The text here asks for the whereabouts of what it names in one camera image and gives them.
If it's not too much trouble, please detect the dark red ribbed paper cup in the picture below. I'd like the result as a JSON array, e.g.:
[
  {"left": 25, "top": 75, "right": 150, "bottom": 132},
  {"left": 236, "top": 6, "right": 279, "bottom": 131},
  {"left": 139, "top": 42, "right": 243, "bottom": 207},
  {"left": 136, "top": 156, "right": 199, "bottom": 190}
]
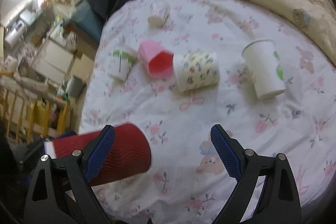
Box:
[{"left": 44, "top": 123, "right": 151, "bottom": 186}]

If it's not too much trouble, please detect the cartoon print paper cup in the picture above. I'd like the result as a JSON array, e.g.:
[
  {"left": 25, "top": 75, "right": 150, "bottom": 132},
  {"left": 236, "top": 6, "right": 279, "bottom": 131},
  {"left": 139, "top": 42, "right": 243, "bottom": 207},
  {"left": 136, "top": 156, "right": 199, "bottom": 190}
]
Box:
[{"left": 173, "top": 52, "right": 220, "bottom": 92}]

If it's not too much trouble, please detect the white cup green leaf print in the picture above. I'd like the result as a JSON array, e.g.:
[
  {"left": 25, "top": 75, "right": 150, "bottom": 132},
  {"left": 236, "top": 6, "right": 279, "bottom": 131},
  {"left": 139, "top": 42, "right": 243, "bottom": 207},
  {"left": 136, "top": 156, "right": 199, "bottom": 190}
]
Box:
[{"left": 242, "top": 39, "right": 285, "bottom": 100}]

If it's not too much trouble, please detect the white cup green drip print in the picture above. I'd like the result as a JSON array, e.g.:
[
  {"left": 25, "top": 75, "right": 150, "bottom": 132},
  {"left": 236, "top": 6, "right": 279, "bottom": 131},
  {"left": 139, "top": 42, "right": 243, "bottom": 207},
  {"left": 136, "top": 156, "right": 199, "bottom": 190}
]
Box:
[{"left": 107, "top": 45, "right": 138, "bottom": 81}]

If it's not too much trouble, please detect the pink faceted plastic cup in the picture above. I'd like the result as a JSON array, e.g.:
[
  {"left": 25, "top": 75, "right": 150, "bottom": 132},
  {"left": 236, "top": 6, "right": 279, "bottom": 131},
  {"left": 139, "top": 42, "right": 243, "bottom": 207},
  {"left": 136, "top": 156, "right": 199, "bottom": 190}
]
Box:
[{"left": 138, "top": 40, "right": 174, "bottom": 79}]

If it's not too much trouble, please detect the small white patterned paper cup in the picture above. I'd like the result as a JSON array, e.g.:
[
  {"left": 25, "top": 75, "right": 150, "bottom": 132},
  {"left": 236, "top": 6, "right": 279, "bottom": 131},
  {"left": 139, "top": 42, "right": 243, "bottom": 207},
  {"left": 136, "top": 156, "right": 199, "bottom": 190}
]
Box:
[{"left": 147, "top": 0, "right": 170, "bottom": 27}]

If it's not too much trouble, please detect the floral white bed sheet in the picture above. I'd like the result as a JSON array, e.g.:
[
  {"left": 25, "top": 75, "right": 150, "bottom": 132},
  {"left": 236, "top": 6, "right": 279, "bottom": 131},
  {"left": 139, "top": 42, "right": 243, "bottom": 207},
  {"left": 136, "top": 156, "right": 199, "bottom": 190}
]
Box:
[{"left": 79, "top": 0, "right": 335, "bottom": 223}]

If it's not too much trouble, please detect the grey trash bin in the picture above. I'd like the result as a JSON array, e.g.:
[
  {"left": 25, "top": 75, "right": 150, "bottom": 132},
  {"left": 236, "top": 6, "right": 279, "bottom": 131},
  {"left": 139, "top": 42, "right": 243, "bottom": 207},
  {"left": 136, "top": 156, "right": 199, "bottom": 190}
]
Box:
[{"left": 66, "top": 75, "right": 86, "bottom": 98}]

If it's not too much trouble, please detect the teal bed side cushion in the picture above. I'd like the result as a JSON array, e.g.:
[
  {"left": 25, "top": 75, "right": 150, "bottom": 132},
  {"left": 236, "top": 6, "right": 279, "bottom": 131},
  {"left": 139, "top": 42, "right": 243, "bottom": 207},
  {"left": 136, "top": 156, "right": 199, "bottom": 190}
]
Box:
[{"left": 63, "top": 0, "right": 104, "bottom": 46}]

